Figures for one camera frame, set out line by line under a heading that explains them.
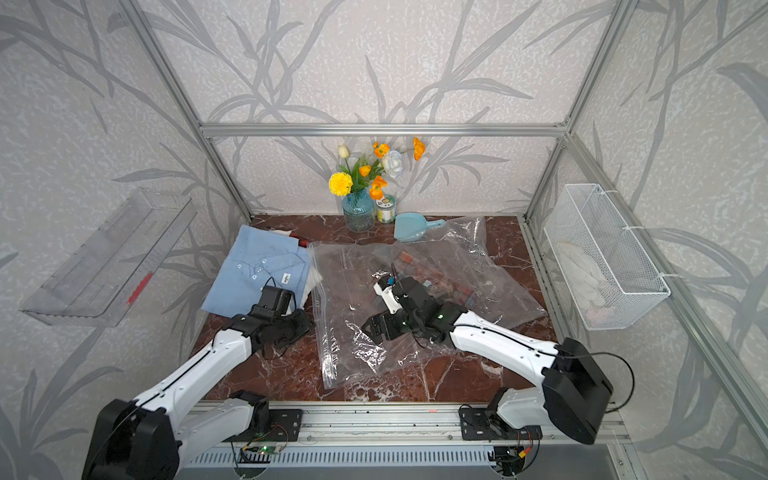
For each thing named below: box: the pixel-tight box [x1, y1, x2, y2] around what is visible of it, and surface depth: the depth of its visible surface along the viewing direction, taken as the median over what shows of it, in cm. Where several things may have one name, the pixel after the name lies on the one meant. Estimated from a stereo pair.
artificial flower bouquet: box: [328, 137, 426, 200], surface depth 93 cm
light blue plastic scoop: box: [394, 212, 447, 242], surface depth 118 cm
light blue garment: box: [202, 224, 309, 317], surface depth 91 cm
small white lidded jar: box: [376, 194, 395, 224], surface depth 118 cm
